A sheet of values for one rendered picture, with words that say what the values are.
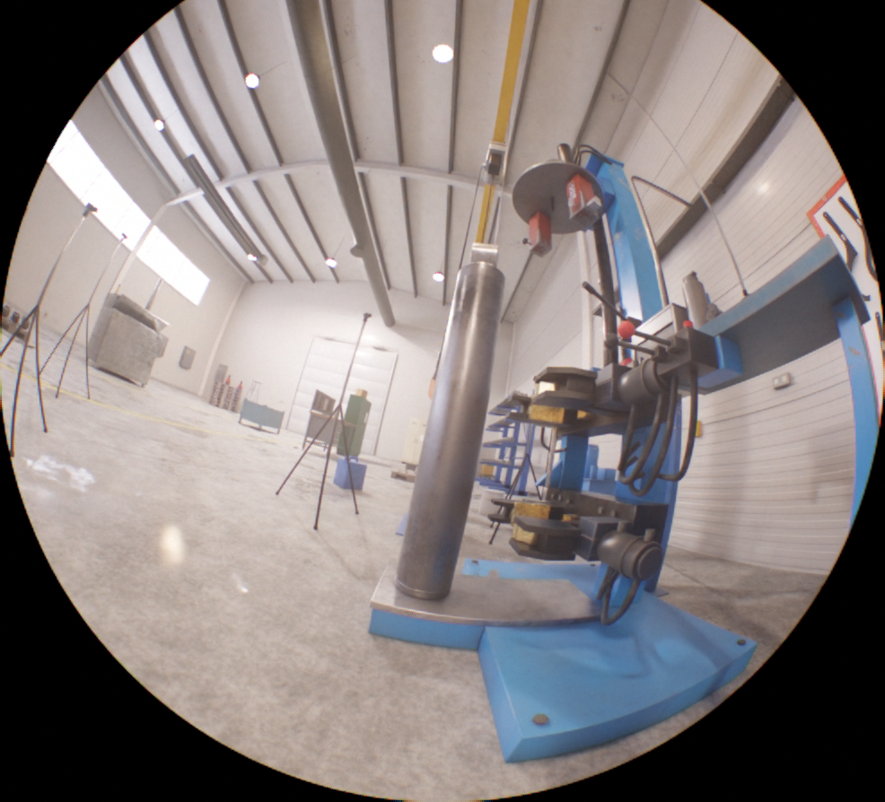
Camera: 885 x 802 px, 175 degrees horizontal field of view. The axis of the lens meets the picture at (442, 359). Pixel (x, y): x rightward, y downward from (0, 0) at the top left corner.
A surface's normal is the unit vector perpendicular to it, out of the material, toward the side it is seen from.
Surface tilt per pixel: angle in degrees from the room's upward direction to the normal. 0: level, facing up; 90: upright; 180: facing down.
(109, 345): 90
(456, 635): 90
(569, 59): 174
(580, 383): 90
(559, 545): 90
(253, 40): 174
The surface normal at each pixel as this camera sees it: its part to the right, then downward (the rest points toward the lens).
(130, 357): 0.98, 0.16
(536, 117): -0.30, 0.90
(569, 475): 0.02, -0.32
